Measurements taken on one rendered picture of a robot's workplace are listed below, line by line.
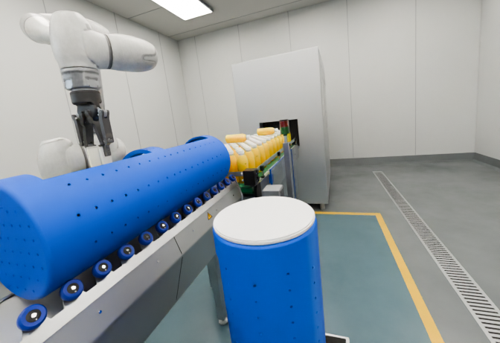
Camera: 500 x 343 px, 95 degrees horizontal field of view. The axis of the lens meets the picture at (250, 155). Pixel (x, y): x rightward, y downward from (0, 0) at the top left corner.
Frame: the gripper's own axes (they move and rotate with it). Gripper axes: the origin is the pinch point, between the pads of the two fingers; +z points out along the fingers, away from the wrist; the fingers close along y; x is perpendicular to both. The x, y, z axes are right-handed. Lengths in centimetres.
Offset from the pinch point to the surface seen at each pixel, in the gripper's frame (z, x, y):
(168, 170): 8.0, 14.3, 12.7
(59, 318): 30.7, -25.0, 11.2
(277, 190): 38, 77, 34
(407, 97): -9, 491, 202
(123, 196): 10.1, -5.8, 13.6
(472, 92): -3, 493, 304
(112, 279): 31.0, -12.4, 11.4
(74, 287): 26.6, -20.9, 11.0
